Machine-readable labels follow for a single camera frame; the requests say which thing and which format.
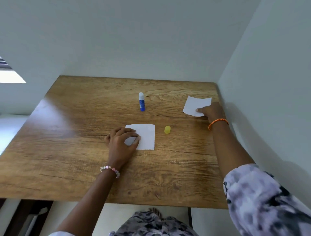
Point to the person's left middle finger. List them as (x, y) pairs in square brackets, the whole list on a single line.
[(126, 129)]

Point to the person's right hand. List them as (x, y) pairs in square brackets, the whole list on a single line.
[(215, 111)]

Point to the person's right forearm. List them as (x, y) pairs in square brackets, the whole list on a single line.
[(228, 148)]

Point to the person's left little finger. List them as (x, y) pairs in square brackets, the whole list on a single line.
[(107, 138)]

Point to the person's left hand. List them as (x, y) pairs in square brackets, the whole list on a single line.
[(117, 149)]

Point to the yellow glue stick cap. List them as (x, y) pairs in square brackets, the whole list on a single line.
[(167, 130)]

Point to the blue glue stick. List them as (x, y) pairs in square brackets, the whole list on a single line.
[(142, 103)]

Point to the floral grey sleeve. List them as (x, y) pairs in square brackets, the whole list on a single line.
[(262, 201)]

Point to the floral grey garment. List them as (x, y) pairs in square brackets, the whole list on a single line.
[(153, 225)]

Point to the person's left forearm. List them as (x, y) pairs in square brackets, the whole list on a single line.
[(90, 204)]

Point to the white square paper sheet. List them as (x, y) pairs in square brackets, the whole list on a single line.
[(147, 136), (194, 104)]

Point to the bright window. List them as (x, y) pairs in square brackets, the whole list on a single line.
[(9, 75)]

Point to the dark wooden chair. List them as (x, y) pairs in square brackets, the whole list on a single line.
[(21, 216)]

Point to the person's right thumb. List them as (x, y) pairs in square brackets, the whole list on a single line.
[(200, 110)]

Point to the person's left thumb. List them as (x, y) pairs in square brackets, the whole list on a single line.
[(136, 141)]

